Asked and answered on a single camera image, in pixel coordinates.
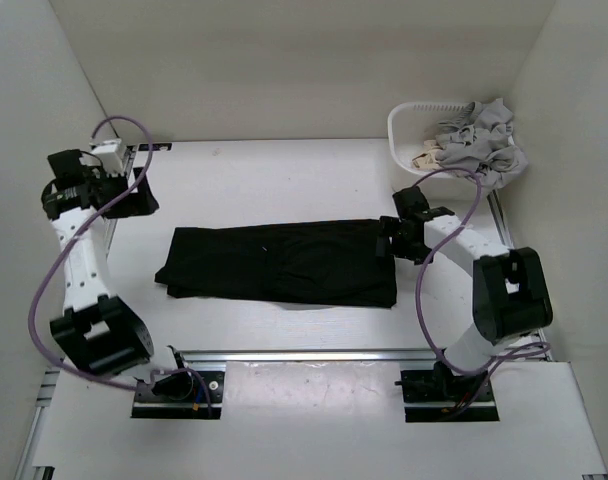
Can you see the white plastic basket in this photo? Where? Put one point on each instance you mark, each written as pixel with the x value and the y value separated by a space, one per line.
pixel 409 126

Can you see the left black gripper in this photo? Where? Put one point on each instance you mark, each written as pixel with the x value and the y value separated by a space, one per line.
pixel 137 204

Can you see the black trousers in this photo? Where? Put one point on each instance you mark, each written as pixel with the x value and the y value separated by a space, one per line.
pixel 317 263

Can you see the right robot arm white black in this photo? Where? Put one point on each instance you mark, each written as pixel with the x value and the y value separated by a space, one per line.
pixel 510 297

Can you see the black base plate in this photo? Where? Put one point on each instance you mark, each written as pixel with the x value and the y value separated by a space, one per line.
pixel 437 396
pixel 180 397

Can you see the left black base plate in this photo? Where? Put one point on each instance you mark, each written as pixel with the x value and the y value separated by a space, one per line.
pixel 180 397

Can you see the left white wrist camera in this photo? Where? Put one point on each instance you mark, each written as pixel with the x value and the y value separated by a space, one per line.
pixel 111 154

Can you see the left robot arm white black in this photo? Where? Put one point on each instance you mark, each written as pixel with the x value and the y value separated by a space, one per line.
pixel 101 336

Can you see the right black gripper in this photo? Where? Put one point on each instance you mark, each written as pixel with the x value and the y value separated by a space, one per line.
pixel 387 228

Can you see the beige crumpled garment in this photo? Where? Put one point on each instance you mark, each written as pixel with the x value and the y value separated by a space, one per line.
pixel 426 160

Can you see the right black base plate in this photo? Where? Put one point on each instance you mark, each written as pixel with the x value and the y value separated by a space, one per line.
pixel 437 396

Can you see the grey crumpled garment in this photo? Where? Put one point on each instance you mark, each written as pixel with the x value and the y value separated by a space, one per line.
pixel 478 139

